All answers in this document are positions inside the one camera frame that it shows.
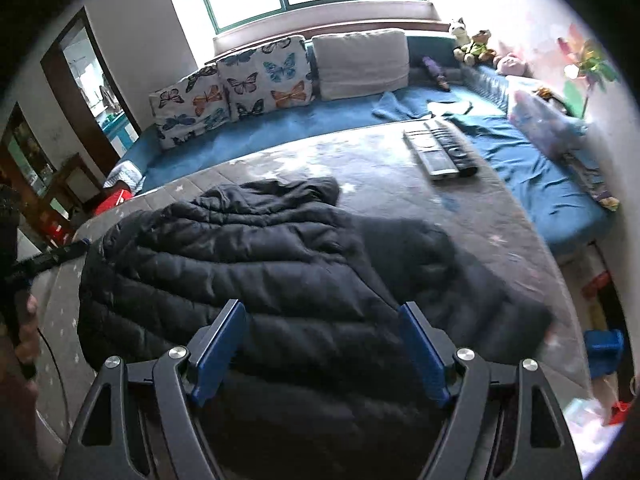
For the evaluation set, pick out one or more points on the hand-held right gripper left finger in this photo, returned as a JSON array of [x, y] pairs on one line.
[[220, 355]]

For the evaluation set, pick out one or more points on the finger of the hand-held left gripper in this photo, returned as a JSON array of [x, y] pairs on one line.
[[50, 259]]

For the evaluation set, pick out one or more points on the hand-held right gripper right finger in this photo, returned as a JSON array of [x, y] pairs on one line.
[[425, 355]]

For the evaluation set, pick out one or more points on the black puffer jacket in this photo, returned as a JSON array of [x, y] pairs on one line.
[[280, 280]]

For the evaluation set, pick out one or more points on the person's left forearm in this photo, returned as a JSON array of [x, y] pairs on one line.
[[20, 430]]

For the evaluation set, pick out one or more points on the person's left hand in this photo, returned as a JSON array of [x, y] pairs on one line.
[[29, 330]]

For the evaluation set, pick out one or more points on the wooden chair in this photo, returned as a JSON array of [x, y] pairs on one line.
[[75, 182]]

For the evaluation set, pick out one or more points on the white quilted cloth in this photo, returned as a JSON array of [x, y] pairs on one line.
[[122, 175]]

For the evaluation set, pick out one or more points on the turquoise cabinet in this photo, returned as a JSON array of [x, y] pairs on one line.
[[120, 132]]

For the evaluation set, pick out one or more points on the blue plastic stool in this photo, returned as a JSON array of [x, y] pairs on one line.
[[605, 352]]

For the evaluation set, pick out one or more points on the grey remote control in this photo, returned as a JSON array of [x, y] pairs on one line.
[[430, 152]]

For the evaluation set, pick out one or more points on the butterfly print pillow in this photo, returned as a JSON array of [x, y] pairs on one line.
[[192, 107], [265, 80]]

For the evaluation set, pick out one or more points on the black remote control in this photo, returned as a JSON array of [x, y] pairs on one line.
[[455, 145]]

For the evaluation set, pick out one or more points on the patterned fabric pouch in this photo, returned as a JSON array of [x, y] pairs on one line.
[[595, 185]]

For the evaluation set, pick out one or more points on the small white cloth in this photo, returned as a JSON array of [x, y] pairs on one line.
[[450, 106]]

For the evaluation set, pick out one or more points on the blue towel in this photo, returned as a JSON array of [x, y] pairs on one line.
[[392, 106]]

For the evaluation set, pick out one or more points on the clear plastic bag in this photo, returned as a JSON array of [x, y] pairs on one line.
[[542, 117]]

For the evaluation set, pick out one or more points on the purple folding umbrella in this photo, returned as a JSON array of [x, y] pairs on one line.
[[436, 74]]

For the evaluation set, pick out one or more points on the plain grey pillow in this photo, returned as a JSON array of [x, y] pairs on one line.
[[362, 65]]

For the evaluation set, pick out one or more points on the pink plush toy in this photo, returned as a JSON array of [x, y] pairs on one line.
[[510, 65]]

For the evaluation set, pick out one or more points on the brown bear plush toy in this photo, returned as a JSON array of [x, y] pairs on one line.
[[477, 47]]

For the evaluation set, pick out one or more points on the white cat plush toy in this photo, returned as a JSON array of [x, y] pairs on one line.
[[460, 31]]

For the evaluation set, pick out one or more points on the colourful pinwheel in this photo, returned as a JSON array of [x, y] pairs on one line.
[[587, 65]]

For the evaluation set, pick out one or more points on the brown door frame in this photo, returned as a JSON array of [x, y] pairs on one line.
[[65, 90]]

